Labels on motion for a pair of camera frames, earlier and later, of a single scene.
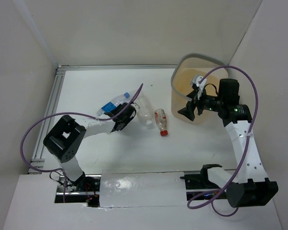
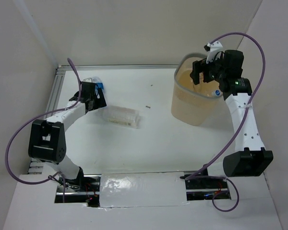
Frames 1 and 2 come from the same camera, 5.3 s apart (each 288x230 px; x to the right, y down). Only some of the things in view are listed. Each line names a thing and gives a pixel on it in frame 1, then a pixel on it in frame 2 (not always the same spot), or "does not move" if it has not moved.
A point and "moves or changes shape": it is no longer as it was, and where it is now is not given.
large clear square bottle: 146,112 moves or changes shape
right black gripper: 188,111 -> 200,66
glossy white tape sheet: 139,188 does not move
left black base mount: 85,189 does not move
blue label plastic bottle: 113,104 -> 99,84
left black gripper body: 114,113 -> 96,96
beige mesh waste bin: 186,66 does not move
